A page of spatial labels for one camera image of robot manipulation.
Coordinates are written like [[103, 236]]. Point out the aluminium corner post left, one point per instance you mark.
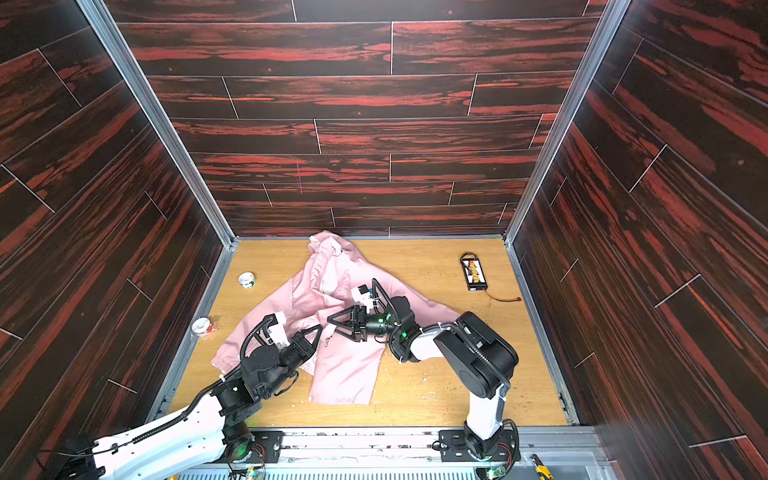
[[110, 36]]

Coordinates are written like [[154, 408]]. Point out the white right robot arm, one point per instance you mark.
[[482, 360]]

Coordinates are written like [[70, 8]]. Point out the small white tape roll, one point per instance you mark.
[[247, 280]]

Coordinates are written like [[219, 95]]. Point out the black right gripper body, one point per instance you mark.
[[355, 321]]

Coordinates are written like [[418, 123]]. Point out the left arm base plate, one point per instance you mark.
[[257, 447]]

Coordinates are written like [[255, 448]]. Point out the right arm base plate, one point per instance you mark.
[[453, 446]]

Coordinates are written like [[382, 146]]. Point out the aluminium front rail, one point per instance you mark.
[[383, 448]]

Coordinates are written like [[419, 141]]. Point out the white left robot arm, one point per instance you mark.
[[214, 423]]

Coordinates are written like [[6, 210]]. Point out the aluminium corner post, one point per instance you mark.
[[110, 36], [606, 29]]

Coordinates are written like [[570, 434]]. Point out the aluminium corner post right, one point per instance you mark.
[[606, 29]]

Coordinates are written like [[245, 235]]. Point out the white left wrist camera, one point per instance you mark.
[[276, 330]]

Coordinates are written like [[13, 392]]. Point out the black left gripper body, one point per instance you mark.
[[297, 347]]

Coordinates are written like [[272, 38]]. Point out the yellow handled tool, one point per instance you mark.
[[541, 469]]

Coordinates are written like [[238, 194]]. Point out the pink zip jacket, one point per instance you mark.
[[345, 372]]

